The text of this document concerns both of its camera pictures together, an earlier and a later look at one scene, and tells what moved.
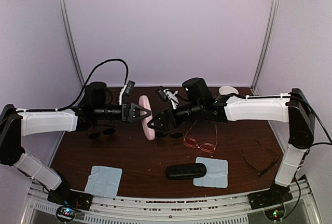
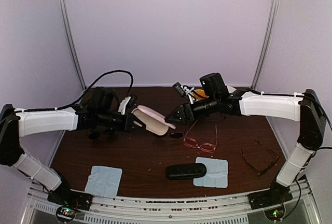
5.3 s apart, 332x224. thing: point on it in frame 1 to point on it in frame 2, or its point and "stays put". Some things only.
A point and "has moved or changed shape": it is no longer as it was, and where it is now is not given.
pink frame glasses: (192, 142) stays put
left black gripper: (128, 109) to (129, 117)
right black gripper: (163, 116) to (181, 109)
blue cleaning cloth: (217, 172) stays put
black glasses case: (185, 170) stays put
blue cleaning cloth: (104, 181) stays put
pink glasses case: (148, 130) has moved or changed shape
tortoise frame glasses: (266, 169) stays put
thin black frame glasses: (95, 135) stays put
